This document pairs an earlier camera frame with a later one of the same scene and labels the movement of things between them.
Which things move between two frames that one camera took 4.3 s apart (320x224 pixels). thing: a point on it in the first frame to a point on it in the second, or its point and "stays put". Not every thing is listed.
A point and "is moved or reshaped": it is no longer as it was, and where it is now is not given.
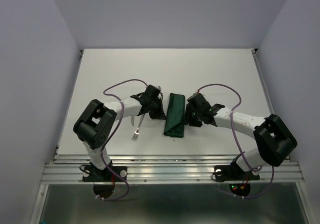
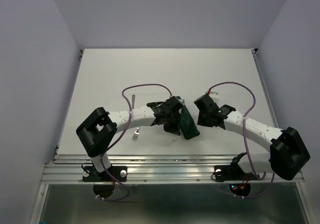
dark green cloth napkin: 175,119 is moved or reshaped
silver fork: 136,133 stays put
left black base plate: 90,174 stays put
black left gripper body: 155,112 to 171,125
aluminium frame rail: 66,170 stays put
